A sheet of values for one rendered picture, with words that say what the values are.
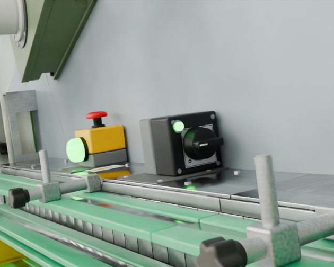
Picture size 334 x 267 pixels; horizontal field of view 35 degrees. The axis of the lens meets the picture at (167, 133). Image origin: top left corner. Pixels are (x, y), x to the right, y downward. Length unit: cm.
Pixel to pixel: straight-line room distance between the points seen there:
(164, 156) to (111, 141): 27
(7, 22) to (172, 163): 58
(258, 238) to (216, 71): 40
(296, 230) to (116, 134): 63
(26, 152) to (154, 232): 96
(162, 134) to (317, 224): 35
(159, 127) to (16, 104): 76
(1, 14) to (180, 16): 46
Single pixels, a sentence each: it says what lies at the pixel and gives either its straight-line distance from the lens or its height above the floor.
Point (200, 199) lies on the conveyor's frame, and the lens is 56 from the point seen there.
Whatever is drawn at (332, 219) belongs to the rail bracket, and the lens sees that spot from 40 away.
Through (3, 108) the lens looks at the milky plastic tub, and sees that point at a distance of 140.
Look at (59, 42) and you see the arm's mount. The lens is 113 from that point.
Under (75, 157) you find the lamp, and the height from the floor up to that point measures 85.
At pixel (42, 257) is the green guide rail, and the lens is 85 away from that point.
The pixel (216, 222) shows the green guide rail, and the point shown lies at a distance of 50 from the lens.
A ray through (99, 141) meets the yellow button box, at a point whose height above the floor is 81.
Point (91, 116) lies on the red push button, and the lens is 96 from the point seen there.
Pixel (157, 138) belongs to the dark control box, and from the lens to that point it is 70.
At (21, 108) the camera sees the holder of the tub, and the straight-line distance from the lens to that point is 141.
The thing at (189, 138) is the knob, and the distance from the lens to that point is 68.
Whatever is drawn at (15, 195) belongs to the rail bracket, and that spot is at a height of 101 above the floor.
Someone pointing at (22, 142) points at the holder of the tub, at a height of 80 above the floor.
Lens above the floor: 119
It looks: 31 degrees down
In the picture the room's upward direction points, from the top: 99 degrees counter-clockwise
